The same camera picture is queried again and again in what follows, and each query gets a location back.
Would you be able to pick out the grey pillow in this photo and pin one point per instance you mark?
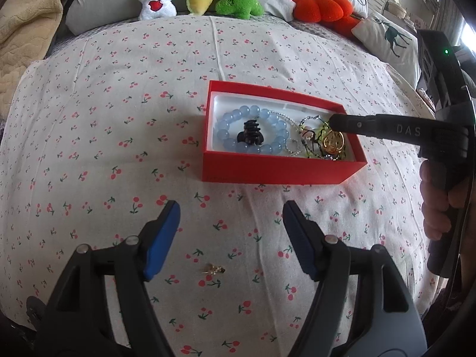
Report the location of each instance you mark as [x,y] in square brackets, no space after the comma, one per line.
[104,3]

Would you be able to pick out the cherry print bed sheet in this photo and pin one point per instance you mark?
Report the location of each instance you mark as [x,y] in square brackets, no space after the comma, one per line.
[111,137]

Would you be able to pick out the person's right hand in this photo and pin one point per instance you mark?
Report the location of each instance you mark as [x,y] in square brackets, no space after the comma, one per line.
[433,200]

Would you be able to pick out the red cardboard box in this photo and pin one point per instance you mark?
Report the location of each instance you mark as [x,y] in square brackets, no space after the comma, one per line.
[279,167]

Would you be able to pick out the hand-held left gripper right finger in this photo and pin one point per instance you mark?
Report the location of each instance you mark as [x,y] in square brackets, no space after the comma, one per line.
[297,241]

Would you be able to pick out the orange pumpkin plush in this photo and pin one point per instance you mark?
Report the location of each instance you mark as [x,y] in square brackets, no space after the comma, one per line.
[319,7]

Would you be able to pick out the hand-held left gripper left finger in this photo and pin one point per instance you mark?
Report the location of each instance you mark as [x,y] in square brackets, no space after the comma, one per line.
[163,241]

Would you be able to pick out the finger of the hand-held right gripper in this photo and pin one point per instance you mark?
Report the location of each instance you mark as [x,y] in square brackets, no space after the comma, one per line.
[372,124]

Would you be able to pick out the black hair claw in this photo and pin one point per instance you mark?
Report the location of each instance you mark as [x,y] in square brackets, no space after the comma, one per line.
[251,134]

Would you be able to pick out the beige quilted blanket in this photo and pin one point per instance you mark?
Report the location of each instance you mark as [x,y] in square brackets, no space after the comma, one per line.
[26,26]

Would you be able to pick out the deer print pillow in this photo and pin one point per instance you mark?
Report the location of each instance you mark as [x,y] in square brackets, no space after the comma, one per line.
[390,37]

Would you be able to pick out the small gold earring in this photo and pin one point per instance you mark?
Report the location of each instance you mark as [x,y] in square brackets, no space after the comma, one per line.
[214,269]

